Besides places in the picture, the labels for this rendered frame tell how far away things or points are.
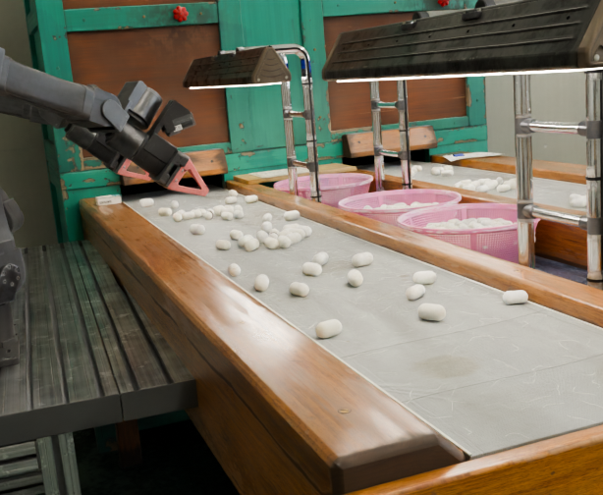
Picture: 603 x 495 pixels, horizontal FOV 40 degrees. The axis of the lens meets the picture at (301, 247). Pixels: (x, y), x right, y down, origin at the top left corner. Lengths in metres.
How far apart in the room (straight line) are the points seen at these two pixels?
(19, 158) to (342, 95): 1.23
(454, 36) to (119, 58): 1.52
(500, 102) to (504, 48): 2.81
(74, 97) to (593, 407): 0.96
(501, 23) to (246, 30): 1.62
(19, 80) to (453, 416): 0.88
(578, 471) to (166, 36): 1.91
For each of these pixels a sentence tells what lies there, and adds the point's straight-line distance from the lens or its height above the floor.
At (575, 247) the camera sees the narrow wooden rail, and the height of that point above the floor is 0.71.
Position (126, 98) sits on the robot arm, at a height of 1.04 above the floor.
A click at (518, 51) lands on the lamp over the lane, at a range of 0.88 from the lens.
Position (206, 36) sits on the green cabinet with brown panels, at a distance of 2.46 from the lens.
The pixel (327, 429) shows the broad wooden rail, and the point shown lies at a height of 0.76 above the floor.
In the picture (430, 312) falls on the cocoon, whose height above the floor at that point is 0.75.
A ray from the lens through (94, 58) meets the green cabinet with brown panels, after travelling 2.40.
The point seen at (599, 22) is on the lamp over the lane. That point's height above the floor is 1.08.
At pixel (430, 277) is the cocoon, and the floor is 0.75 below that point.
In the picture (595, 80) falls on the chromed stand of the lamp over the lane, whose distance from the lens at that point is 1.08.
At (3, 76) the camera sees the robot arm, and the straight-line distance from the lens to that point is 1.36.
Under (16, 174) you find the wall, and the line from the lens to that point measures 3.18.
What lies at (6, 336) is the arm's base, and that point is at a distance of 1.38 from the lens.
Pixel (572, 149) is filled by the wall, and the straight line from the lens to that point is 3.93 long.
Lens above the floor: 1.06
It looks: 12 degrees down
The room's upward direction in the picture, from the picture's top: 5 degrees counter-clockwise
